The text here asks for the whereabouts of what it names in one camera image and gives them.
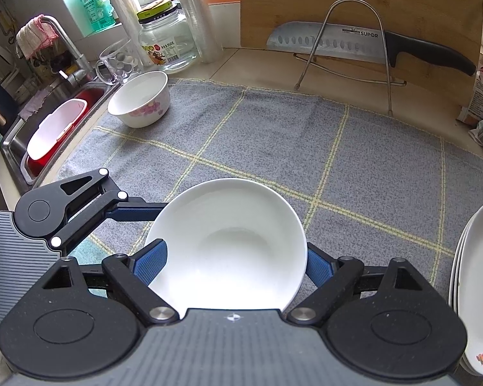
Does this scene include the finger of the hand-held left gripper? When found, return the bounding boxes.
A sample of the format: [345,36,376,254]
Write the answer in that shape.
[50,169,166,248]

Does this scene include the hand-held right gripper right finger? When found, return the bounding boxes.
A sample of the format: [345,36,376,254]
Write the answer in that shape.
[286,245,424,325]

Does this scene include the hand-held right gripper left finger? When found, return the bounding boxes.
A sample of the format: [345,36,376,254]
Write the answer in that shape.
[42,239,178,325]

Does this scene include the white bowl pink flowers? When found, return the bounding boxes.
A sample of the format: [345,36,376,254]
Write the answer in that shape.
[144,178,308,312]
[107,71,170,128]

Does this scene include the large white fruit-print plate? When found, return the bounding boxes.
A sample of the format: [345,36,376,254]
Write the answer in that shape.
[448,225,463,366]

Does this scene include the stained white fruit-print plate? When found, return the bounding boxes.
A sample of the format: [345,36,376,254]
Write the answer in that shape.
[457,198,483,376]

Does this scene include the stainless steel sink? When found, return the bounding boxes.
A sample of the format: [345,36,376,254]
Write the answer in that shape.
[0,79,114,196]

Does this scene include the white drain basket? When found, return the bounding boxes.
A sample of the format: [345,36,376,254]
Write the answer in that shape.
[26,98,90,160]

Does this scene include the red plastic basin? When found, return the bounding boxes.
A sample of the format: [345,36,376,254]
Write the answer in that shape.
[19,86,106,178]

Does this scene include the grey checked dish mat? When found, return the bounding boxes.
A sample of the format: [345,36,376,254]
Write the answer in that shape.
[56,78,483,318]

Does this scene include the clear glass mug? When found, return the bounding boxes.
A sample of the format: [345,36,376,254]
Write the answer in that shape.
[94,38,142,86]

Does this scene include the glass jar yellow-green lid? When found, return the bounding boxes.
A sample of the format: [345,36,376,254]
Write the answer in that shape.
[137,2,200,74]

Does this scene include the metal faucet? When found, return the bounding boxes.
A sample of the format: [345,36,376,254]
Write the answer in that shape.
[40,15,98,86]

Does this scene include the white plastic bag roll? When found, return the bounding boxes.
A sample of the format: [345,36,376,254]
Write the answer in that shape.
[105,0,154,68]

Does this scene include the pink white rag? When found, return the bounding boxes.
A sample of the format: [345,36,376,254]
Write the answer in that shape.
[16,15,61,60]

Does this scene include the green dish soap bottle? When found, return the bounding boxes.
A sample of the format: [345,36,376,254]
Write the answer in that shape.
[74,0,115,33]

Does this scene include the red white food packet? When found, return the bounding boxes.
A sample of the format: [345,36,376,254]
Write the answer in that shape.
[457,54,483,129]

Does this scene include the black appliance pink handle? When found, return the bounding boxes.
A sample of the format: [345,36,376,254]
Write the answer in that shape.
[0,73,20,126]

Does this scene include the metal wire board stand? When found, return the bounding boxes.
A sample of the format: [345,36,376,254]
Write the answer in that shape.
[294,0,407,117]

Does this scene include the black-handled kitchen knife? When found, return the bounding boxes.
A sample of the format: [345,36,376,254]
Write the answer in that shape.
[266,21,478,76]

